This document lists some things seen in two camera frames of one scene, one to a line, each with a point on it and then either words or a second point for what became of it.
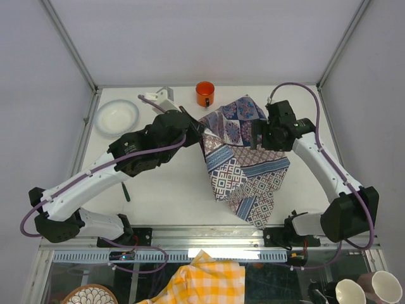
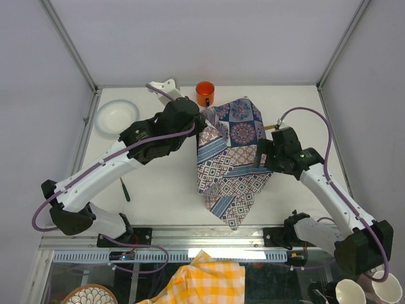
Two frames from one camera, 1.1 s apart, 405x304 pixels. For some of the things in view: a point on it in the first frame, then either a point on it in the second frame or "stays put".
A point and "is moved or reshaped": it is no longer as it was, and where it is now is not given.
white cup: [348, 292] stays put
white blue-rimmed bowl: [117, 118] stays put
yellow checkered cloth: [205, 280] stays put
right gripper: [260, 126] → [264, 146]
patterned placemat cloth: [247, 177] is moved or reshaped
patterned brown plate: [90, 294] stays put
